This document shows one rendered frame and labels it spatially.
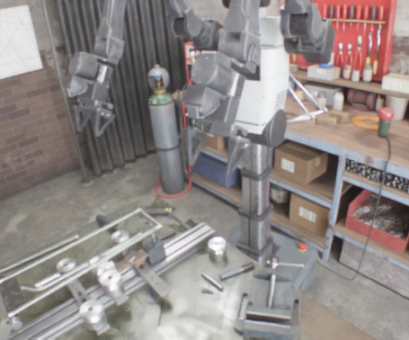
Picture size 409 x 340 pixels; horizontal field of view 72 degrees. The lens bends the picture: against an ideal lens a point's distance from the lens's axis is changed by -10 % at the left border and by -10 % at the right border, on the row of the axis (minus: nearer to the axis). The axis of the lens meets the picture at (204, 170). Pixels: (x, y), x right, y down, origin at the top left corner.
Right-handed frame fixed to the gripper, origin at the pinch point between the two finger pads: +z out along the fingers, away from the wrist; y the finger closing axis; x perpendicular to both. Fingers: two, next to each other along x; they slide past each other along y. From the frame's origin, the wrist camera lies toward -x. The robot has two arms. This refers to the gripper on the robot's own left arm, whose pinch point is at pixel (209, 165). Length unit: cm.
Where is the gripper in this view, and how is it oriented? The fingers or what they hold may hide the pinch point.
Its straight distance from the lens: 65.1
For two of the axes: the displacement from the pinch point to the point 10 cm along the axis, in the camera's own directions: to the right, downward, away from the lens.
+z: -2.4, 9.7, 0.8
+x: 5.6, 0.7, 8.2
